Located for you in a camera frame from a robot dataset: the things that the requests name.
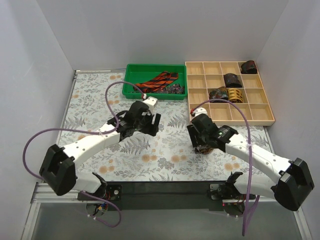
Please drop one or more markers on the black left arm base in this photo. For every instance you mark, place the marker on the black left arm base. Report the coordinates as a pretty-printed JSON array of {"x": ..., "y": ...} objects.
[{"x": 110, "y": 192}]

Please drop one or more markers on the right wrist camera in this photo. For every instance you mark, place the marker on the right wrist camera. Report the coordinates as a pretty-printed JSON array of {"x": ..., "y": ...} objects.
[{"x": 197, "y": 111}]

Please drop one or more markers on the rolled dark floral tie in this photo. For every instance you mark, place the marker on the rolled dark floral tie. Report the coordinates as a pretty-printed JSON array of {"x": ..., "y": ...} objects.
[{"x": 231, "y": 80}]

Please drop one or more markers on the orange navy striped tie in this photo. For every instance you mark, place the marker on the orange navy striped tie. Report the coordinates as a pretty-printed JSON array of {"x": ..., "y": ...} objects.
[{"x": 161, "y": 81}]

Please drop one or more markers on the green plastic tray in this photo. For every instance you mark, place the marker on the green plastic tray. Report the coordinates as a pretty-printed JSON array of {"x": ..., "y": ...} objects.
[{"x": 138, "y": 73}]

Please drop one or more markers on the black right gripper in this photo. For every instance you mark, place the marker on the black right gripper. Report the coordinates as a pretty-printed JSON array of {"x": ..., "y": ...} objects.
[{"x": 194, "y": 139}]

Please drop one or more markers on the floral print table mat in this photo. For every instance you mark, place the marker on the floral print table mat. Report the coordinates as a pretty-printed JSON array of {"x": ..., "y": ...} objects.
[{"x": 168, "y": 156}]

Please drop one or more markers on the aluminium frame rail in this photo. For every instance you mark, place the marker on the aluminium frame rail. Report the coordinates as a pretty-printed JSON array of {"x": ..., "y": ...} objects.
[{"x": 162, "y": 192}]

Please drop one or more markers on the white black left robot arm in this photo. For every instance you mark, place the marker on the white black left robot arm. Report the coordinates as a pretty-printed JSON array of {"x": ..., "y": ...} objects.
[{"x": 59, "y": 167}]

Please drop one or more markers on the rolled green brown tie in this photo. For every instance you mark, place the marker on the rolled green brown tie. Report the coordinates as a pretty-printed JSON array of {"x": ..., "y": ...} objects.
[{"x": 220, "y": 93}]

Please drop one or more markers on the wooden compartment organizer box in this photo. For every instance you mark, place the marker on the wooden compartment organizer box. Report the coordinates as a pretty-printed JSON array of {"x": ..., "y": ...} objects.
[{"x": 204, "y": 76}]

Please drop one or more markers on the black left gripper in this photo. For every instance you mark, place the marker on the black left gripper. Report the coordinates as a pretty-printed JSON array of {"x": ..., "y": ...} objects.
[{"x": 153, "y": 124}]

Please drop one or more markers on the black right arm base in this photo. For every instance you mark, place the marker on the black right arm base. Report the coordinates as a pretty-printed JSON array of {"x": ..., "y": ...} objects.
[{"x": 225, "y": 191}]

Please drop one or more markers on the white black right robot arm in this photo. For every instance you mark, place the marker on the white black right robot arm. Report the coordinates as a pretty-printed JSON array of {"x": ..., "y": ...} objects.
[{"x": 272, "y": 166}]

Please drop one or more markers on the rolled dark red tie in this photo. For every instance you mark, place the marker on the rolled dark red tie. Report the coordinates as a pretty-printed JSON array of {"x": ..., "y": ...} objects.
[{"x": 249, "y": 67}]

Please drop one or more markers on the dark blue patterned tie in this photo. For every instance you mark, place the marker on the dark blue patterned tie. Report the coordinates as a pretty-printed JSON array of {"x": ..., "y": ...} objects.
[{"x": 172, "y": 89}]

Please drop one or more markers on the brown cat print tie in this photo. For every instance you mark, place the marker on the brown cat print tie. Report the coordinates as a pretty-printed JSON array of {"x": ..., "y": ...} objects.
[{"x": 203, "y": 149}]

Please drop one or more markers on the rolled yellow black tie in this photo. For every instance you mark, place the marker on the rolled yellow black tie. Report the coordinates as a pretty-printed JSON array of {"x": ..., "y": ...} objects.
[{"x": 235, "y": 95}]

